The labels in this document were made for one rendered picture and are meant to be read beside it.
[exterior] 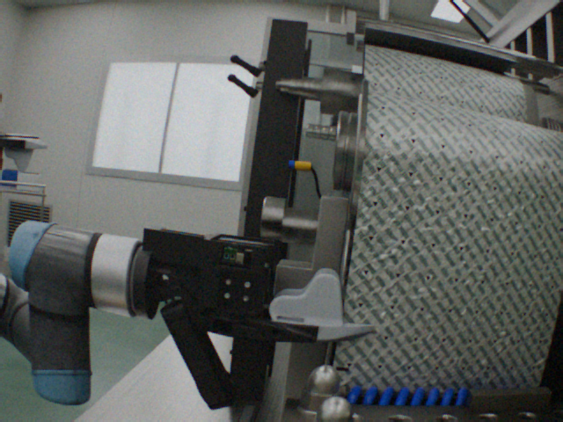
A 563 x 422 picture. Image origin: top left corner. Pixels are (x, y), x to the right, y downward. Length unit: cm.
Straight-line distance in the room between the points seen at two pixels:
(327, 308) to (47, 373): 29
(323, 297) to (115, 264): 18
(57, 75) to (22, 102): 51
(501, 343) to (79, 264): 41
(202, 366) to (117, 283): 11
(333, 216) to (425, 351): 17
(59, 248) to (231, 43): 577
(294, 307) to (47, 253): 24
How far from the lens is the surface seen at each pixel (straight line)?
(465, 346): 67
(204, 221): 631
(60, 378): 69
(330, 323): 63
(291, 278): 72
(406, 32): 97
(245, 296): 62
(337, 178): 67
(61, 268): 66
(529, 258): 67
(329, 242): 71
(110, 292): 64
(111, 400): 92
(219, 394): 66
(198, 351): 65
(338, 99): 92
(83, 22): 689
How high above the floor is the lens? 122
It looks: 3 degrees down
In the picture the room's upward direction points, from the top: 7 degrees clockwise
